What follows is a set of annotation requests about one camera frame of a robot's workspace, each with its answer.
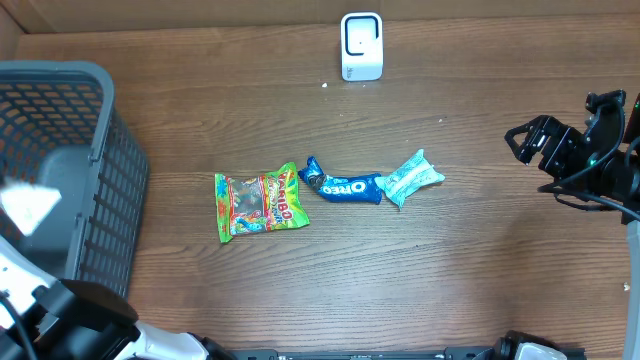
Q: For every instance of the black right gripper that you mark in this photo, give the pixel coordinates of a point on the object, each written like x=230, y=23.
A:
x=563, y=137

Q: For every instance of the mint green wipes pack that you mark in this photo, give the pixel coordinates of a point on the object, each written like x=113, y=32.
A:
x=414, y=174

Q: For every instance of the blue Oreo cookie pack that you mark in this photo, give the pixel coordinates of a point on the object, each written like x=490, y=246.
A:
x=361, y=188

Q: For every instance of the green Haribo candy bag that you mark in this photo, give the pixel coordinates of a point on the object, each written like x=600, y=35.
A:
x=265, y=203

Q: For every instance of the white tube with gold cap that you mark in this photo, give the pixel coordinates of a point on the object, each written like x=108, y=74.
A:
x=27, y=205

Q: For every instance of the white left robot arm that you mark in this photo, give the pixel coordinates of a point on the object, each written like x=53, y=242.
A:
x=43, y=317

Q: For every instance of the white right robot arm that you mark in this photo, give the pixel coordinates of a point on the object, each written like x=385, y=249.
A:
x=596, y=170

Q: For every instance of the grey plastic mesh basket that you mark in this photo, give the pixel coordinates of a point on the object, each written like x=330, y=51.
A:
x=60, y=129

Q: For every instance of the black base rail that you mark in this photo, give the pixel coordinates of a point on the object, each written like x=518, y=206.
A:
x=513, y=345

